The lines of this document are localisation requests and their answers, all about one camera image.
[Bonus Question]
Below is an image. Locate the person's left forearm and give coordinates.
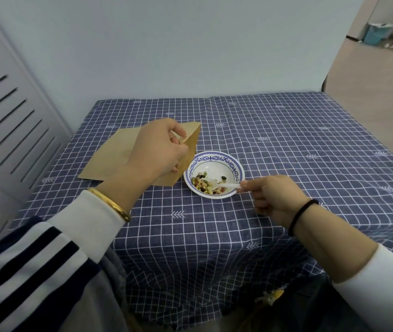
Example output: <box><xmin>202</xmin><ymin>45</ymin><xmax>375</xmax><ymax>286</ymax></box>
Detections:
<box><xmin>0</xmin><ymin>166</ymin><xmax>161</xmax><ymax>332</ymax></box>

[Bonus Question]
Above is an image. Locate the white louvred cabinet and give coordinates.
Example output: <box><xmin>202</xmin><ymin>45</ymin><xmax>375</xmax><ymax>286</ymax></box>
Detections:
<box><xmin>0</xmin><ymin>0</ymin><xmax>74</xmax><ymax>260</ymax></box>

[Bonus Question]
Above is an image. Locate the teal plastic bin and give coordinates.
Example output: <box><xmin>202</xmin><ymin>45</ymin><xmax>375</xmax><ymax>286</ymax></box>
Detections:
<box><xmin>363</xmin><ymin>22</ymin><xmax>393</xmax><ymax>45</ymax></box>

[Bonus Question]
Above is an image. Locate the brown kraft paper pouch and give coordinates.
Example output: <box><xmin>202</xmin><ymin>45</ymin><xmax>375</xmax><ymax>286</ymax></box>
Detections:
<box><xmin>78</xmin><ymin>121</ymin><xmax>202</xmax><ymax>188</ymax></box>

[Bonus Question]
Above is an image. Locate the white plastic spoon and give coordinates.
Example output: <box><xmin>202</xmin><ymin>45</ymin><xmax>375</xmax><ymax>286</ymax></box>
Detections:
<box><xmin>207</xmin><ymin>181</ymin><xmax>244</xmax><ymax>193</ymax></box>

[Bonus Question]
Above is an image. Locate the black hair tie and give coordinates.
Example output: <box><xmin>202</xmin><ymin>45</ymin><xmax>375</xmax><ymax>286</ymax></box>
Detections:
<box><xmin>288</xmin><ymin>199</ymin><xmax>320</xmax><ymax>237</ymax></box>

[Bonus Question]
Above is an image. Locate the gold bracelet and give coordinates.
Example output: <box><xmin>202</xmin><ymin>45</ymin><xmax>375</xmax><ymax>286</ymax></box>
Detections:
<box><xmin>86</xmin><ymin>187</ymin><xmax>132</xmax><ymax>224</ymax></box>

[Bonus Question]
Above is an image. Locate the pile of mixed beans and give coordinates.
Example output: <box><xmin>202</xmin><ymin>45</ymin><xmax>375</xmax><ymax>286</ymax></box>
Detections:
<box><xmin>191</xmin><ymin>172</ymin><xmax>228</xmax><ymax>195</ymax></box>

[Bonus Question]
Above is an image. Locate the person's right hand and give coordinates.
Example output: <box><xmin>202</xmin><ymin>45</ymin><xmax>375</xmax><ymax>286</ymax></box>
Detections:
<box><xmin>236</xmin><ymin>174</ymin><xmax>310</xmax><ymax>230</ymax></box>

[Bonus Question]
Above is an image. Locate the blue patterned white bowl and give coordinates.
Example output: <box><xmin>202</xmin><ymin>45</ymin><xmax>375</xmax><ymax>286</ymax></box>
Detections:
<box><xmin>183</xmin><ymin>151</ymin><xmax>244</xmax><ymax>200</ymax></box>

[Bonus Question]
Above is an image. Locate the blue checked tablecloth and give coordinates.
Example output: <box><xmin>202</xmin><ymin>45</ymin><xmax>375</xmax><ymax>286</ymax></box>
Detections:
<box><xmin>9</xmin><ymin>91</ymin><xmax>393</xmax><ymax>326</ymax></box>

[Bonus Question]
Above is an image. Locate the person's right forearm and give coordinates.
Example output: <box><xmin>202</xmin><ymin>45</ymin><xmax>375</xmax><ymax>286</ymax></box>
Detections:
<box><xmin>288</xmin><ymin>203</ymin><xmax>393</xmax><ymax>332</ymax></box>

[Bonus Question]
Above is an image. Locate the person's left hand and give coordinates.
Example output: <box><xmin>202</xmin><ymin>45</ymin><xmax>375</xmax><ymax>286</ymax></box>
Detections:
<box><xmin>127</xmin><ymin>118</ymin><xmax>194</xmax><ymax>186</ymax></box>

